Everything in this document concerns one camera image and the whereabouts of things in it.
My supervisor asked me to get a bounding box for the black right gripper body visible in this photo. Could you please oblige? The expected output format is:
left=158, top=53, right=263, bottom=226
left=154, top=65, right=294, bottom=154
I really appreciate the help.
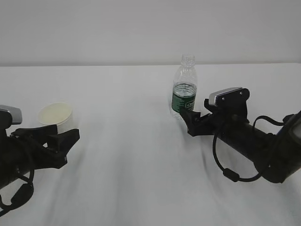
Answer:
left=188, top=113, right=249, bottom=140

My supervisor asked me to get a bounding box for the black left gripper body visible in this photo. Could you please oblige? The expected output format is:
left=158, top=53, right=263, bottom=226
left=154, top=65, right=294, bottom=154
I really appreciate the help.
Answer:
left=9, top=135, right=67, bottom=176

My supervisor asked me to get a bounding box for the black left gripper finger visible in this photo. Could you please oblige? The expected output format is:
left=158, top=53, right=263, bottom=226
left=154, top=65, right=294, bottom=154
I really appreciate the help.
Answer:
left=14, top=125, right=58, bottom=147
left=47, top=129, right=80, bottom=158

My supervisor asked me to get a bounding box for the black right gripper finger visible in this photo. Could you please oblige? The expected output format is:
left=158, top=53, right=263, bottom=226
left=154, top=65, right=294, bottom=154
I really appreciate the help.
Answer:
left=204, top=98, right=218, bottom=113
left=180, top=108, right=201, bottom=132

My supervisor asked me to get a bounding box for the clear water bottle green label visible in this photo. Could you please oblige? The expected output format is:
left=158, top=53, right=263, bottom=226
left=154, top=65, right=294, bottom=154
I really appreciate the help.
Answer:
left=170, top=54, right=198, bottom=121

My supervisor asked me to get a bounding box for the white paper cup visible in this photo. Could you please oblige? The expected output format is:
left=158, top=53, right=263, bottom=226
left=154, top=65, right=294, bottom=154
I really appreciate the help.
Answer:
left=38, top=102, right=75, bottom=134

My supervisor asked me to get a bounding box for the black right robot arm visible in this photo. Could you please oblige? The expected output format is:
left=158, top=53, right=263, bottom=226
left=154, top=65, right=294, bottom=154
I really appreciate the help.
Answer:
left=180, top=99, right=301, bottom=183

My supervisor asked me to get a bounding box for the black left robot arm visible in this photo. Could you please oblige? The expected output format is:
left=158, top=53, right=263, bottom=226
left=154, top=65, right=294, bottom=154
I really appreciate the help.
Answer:
left=0, top=125, right=80, bottom=188

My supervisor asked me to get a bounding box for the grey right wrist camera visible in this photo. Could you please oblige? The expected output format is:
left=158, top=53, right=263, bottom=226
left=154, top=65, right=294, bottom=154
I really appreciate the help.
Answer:
left=208, top=87, right=250, bottom=118

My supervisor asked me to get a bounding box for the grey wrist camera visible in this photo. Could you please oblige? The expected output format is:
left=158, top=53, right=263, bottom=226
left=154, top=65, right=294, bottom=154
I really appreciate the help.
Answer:
left=0, top=105, right=23, bottom=129
left=208, top=87, right=250, bottom=118

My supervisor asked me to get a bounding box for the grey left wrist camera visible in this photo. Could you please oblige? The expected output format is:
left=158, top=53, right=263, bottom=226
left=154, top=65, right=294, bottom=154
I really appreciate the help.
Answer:
left=0, top=105, right=23, bottom=129

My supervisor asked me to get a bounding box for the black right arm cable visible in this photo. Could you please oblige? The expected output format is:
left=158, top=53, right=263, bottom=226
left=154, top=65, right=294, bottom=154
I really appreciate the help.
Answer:
left=212, top=115, right=286, bottom=183

